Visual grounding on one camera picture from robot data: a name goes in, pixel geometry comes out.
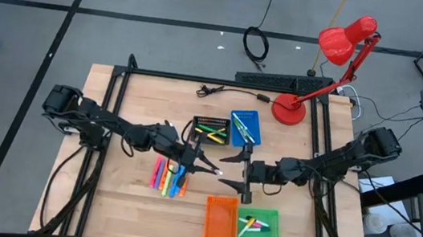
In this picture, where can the pink highlighter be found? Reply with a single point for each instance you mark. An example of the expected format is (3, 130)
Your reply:
(155, 172)

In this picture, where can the white marker blue cap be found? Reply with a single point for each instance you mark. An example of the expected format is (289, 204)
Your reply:
(243, 126)
(248, 128)

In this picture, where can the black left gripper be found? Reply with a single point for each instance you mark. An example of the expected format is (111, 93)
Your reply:
(186, 158)

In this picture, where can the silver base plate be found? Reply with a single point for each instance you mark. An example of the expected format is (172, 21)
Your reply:
(69, 129)

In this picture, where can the white marker teal cap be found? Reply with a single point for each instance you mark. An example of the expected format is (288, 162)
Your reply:
(220, 172)

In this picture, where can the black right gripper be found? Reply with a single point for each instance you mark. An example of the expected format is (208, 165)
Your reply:
(261, 173)

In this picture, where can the blue highlighter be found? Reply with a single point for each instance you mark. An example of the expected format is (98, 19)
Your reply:
(172, 190)
(177, 191)

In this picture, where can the orange highlighter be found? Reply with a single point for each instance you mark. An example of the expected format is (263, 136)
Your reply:
(164, 177)
(183, 193)

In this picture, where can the blue plastic basket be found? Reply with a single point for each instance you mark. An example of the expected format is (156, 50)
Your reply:
(256, 120)

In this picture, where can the yellow pen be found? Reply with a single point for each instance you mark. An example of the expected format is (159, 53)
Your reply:
(218, 132)
(213, 138)

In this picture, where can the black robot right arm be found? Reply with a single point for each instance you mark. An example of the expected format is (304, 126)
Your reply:
(344, 155)

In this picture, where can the orange plastic basket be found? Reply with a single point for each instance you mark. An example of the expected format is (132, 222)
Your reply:
(221, 221)

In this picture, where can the red desk lamp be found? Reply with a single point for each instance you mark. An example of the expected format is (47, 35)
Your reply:
(338, 43)

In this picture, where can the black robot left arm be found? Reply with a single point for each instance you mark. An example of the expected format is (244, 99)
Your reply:
(94, 114)

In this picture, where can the white marker green cap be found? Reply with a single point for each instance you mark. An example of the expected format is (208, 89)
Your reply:
(264, 229)
(240, 130)

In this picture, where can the white plastic cup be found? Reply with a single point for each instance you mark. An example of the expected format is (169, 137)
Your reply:
(374, 223)
(403, 233)

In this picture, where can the green plastic basket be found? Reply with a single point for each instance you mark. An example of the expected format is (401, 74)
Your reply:
(272, 219)

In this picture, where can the green pen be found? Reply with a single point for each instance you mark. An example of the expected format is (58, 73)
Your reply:
(212, 130)

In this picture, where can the yellow-green highlighter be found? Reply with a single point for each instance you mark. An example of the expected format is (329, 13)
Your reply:
(166, 186)

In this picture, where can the black diagonal beam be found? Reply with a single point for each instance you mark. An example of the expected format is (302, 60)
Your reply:
(397, 189)

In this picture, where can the purple highlighter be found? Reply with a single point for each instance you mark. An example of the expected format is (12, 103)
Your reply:
(159, 175)

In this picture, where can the black plastic basket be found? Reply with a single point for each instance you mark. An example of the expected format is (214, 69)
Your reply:
(213, 122)

